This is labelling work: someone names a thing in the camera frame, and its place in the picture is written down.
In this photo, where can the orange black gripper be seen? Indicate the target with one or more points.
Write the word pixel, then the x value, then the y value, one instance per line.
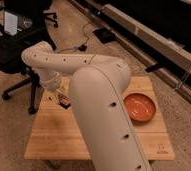
pixel 63 101

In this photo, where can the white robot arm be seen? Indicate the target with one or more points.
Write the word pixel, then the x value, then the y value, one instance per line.
pixel 95 93

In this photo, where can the wooden low table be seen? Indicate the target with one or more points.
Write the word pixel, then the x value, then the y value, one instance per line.
pixel 56 136

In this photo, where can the black power adapter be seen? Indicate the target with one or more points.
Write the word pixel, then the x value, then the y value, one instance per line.
pixel 82 47

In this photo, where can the black floor plate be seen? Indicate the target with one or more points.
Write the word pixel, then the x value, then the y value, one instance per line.
pixel 104 35

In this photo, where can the black office chair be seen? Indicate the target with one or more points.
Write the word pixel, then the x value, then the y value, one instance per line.
pixel 31 29

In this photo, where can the white paper on chair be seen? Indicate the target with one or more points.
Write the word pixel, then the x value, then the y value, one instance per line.
pixel 10 23

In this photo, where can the long grey metal rail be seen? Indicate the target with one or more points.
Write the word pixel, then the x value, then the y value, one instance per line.
pixel 170 63

